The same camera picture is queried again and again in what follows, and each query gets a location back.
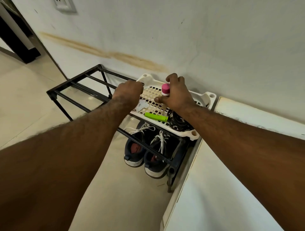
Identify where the white wall socket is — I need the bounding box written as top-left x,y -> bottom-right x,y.
51,0 -> 78,14

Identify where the person's right forearm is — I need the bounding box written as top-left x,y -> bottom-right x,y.
179,105 -> 305,231

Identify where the person's left hand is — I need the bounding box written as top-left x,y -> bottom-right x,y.
111,80 -> 144,112

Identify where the person's right hand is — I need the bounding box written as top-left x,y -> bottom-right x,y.
154,73 -> 196,115

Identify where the dark sneaker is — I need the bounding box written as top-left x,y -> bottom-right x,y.
143,129 -> 184,179
123,121 -> 155,168

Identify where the green marker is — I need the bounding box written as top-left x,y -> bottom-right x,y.
144,112 -> 169,122

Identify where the person's left forearm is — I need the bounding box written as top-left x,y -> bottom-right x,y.
0,97 -> 139,231

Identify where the grey shoelace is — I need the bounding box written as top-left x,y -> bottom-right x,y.
152,131 -> 173,155

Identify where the black metal rack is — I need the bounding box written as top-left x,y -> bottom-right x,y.
46,64 -> 201,193

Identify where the white perforated plastic tray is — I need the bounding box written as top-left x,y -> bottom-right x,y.
128,73 -> 217,141

